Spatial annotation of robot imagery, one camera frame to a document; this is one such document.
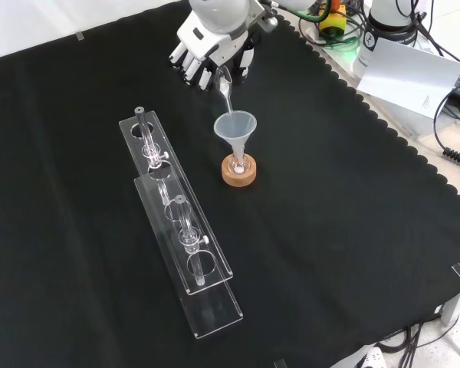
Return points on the clear acrylic funnel stand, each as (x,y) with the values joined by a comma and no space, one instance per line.
(199,249)

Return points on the pale board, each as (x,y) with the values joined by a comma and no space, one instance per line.
(406,76)

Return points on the black bench cloth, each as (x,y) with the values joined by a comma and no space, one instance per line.
(310,214)

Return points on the white power strip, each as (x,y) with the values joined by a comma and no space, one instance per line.
(370,358)

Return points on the clear round-bottom flask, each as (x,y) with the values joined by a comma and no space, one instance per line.
(238,167)

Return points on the yellow stop button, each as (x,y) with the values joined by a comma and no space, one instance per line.
(331,23)

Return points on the clear acrylic corner bracket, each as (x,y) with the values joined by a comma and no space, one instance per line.
(458,291)

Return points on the translucent plastic funnel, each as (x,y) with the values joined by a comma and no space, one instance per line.
(234,128)

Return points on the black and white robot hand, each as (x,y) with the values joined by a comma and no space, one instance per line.
(211,36)

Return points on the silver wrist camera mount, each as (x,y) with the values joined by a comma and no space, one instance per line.
(269,21)

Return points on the small clear cloth clip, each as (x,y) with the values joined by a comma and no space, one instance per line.
(280,363)
(80,36)

